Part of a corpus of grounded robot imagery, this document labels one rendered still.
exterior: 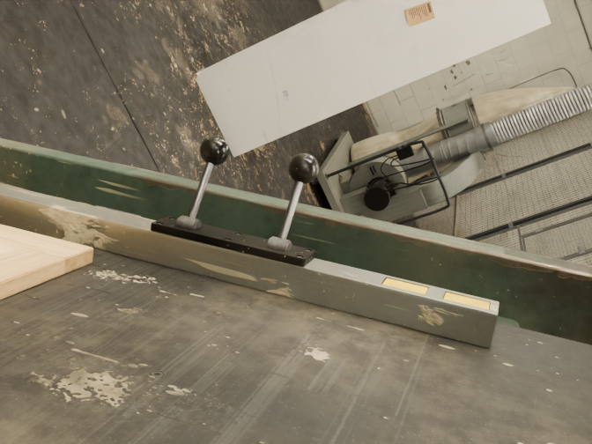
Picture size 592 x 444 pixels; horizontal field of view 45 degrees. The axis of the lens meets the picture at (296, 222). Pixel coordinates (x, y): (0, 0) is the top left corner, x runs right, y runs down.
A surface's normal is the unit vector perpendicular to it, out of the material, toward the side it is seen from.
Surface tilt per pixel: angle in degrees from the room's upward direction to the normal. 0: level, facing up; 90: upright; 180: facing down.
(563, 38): 90
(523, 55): 90
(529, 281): 90
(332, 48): 90
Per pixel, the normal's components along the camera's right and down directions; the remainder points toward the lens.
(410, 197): -0.22, 0.36
